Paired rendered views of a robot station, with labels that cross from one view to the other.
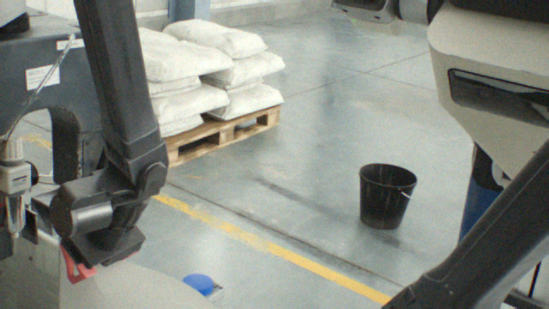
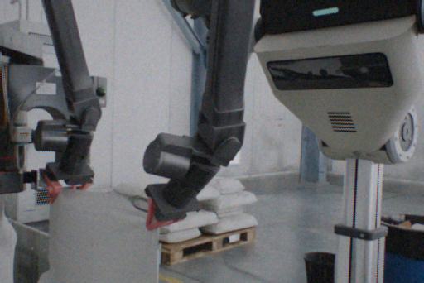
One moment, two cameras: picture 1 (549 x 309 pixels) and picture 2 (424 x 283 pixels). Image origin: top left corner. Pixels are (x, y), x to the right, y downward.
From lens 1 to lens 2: 0.51 m
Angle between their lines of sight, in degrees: 21
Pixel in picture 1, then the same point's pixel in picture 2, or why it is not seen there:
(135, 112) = (78, 73)
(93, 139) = not seen: hidden behind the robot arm
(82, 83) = not seen: hidden behind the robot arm
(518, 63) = (297, 45)
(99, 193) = (60, 124)
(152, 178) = (89, 115)
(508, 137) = (311, 106)
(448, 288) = (208, 88)
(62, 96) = (57, 103)
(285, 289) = not seen: outside the picture
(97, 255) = (62, 175)
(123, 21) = (66, 12)
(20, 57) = (33, 74)
